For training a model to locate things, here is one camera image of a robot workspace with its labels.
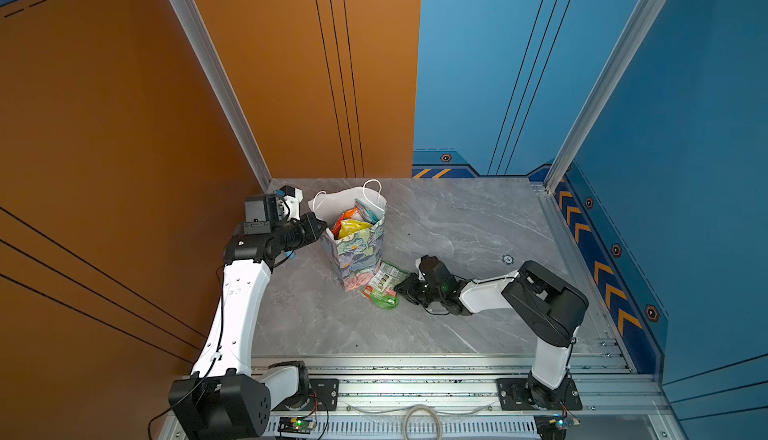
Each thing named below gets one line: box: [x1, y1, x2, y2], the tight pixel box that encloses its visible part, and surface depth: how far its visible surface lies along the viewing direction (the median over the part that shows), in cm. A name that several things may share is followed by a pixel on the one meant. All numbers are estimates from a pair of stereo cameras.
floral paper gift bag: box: [308, 179, 387, 291], surface depth 84 cm
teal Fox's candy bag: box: [354, 198, 380, 225], surface depth 90 cm
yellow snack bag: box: [339, 219, 373, 239], surface depth 82 cm
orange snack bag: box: [332, 207, 360, 240], surface depth 91 cm
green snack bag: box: [362, 260, 409, 309], surface depth 93 cm
